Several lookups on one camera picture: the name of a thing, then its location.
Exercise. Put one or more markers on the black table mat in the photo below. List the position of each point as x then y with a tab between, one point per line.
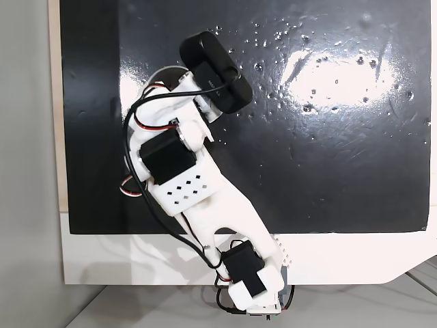
307	153

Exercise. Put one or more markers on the black oval camera box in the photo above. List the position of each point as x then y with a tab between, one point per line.
218	71

